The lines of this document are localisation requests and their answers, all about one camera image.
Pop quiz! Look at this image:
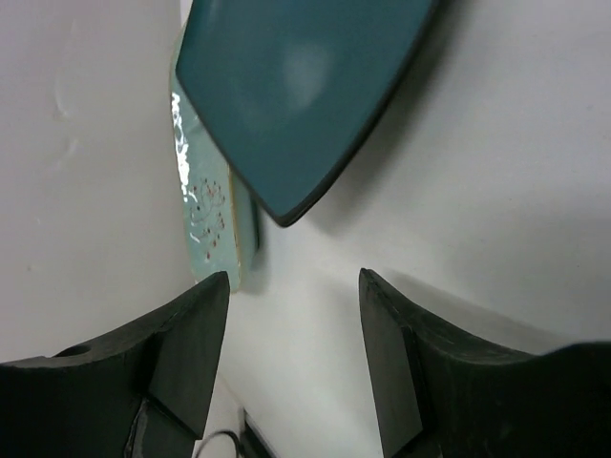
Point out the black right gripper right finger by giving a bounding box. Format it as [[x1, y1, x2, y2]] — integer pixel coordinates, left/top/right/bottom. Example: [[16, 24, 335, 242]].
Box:
[[359, 269, 610, 457]]

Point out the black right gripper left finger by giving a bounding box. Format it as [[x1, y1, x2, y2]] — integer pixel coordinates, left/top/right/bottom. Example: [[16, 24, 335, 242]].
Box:
[[1, 272, 230, 457]]

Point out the square teal plate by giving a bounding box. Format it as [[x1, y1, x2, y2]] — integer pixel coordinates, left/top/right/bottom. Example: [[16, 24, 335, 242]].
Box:
[[176, 0, 437, 227]]

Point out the light green floral plate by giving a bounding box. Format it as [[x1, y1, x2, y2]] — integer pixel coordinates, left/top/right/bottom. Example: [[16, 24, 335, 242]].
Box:
[[169, 31, 259, 293]]

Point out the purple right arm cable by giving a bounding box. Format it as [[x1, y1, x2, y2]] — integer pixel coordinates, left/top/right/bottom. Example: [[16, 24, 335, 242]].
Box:
[[190, 428, 244, 458]]

